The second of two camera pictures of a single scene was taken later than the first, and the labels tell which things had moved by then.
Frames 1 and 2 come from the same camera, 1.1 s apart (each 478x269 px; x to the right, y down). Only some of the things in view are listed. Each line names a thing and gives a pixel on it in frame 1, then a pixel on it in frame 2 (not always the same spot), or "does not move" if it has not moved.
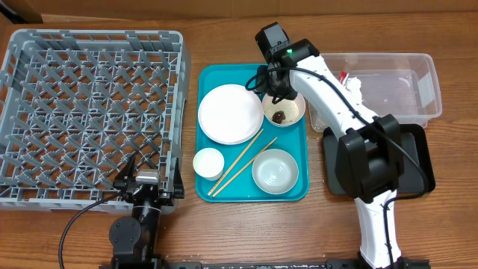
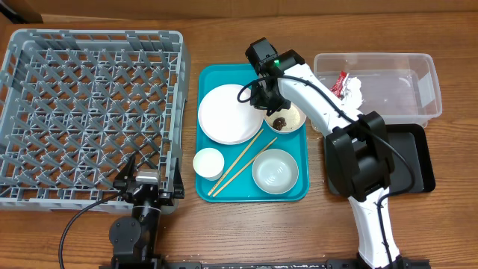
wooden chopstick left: [236, 161] does not move
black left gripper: [168, 199] does not move
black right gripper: [280, 87] → [267, 99]
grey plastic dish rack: [75, 104] does not move
